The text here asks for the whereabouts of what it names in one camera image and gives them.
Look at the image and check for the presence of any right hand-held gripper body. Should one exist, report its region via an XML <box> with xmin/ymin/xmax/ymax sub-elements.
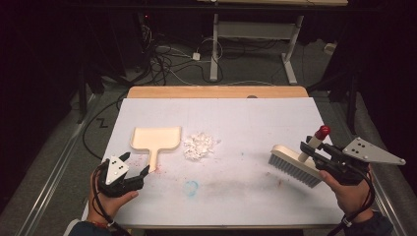
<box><xmin>313</xmin><ymin>136</ymin><xmax>407</xmax><ymax>187</ymax></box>

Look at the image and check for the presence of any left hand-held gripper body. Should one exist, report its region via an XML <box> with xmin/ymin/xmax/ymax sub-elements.
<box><xmin>96</xmin><ymin>155</ymin><xmax>146</xmax><ymax>199</ymax></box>

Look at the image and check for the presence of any white brush with red-tipped handle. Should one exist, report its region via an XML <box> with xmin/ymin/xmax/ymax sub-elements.
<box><xmin>268</xmin><ymin>124</ymin><xmax>332</xmax><ymax>189</ymax></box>

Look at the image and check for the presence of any cream dustpan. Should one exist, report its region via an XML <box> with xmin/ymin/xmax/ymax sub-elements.
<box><xmin>129</xmin><ymin>126</ymin><xmax>183</xmax><ymax>174</ymax></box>

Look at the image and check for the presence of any person's left hand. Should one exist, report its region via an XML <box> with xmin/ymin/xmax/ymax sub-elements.
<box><xmin>86</xmin><ymin>162</ymin><xmax>140</xmax><ymax>226</ymax></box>

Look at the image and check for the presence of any person's right hand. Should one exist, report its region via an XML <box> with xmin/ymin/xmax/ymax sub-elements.
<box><xmin>319</xmin><ymin>162</ymin><xmax>376</xmax><ymax>224</ymax></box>

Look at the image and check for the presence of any pile of white paper scraps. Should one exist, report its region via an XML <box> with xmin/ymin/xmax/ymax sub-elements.
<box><xmin>182</xmin><ymin>131</ymin><xmax>221</xmax><ymax>162</ymax></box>

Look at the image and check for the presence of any white table sheet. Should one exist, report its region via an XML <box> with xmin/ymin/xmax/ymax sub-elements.
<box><xmin>81</xmin><ymin>96</ymin><xmax>346</xmax><ymax>228</ymax></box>

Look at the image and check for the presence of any wooden table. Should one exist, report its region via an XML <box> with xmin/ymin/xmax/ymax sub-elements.
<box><xmin>126</xmin><ymin>85</ymin><xmax>310</xmax><ymax>99</ymax></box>

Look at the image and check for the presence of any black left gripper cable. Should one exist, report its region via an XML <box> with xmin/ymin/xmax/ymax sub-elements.
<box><xmin>90</xmin><ymin>162</ymin><xmax>132</xmax><ymax>236</ymax></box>

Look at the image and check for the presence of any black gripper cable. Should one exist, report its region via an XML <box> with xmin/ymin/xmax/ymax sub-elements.
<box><xmin>90</xmin><ymin>162</ymin><xmax>132</xmax><ymax>236</ymax></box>
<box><xmin>326</xmin><ymin>170</ymin><xmax>377</xmax><ymax>236</ymax></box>

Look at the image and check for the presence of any black floor cable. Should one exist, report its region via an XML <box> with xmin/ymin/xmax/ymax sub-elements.
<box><xmin>81</xmin><ymin>92</ymin><xmax>130</xmax><ymax>161</ymax></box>

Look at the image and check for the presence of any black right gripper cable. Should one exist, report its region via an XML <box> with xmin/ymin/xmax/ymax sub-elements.
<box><xmin>326</xmin><ymin>170</ymin><xmax>377</xmax><ymax>236</ymax></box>

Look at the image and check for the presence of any metal floor rail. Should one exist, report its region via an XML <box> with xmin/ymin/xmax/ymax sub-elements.
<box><xmin>372</xmin><ymin>178</ymin><xmax>411</xmax><ymax>236</ymax></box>
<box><xmin>13</xmin><ymin>94</ymin><xmax>101</xmax><ymax>236</ymax></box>

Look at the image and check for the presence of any tangle of floor cables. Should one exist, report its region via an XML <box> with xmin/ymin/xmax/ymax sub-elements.
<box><xmin>136</xmin><ymin>24</ymin><xmax>227</xmax><ymax>87</ymax></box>

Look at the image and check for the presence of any white desk frame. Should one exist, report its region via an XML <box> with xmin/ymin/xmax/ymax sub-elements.
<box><xmin>208</xmin><ymin>12</ymin><xmax>305</xmax><ymax>86</ymax></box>

